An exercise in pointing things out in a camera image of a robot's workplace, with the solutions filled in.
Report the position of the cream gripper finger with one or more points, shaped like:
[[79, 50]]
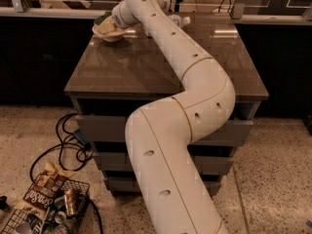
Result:
[[108, 27]]

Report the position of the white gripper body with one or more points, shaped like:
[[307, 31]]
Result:
[[117, 19]]

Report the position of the green and yellow sponge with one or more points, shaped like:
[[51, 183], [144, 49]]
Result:
[[101, 18]]

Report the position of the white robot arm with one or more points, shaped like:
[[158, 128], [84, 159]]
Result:
[[157, 134]]

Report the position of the white paper bowl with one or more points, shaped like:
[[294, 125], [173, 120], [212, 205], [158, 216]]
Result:
[[111, 37]]

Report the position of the grey drawer cabinet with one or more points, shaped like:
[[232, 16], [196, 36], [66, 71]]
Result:
[[114, 79]]

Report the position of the white plastic bottle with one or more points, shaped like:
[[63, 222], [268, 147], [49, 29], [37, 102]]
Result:
[[180, 21]]

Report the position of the metal railing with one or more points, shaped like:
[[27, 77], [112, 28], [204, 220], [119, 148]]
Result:
[[290, 12]]

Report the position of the copper drink can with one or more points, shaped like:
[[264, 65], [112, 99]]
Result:
[[71, 202]]

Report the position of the brown snack bag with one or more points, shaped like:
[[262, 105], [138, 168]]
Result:
[[42, 193]]

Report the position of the black wire basket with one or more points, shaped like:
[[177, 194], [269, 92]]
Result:
[[63, 217]]

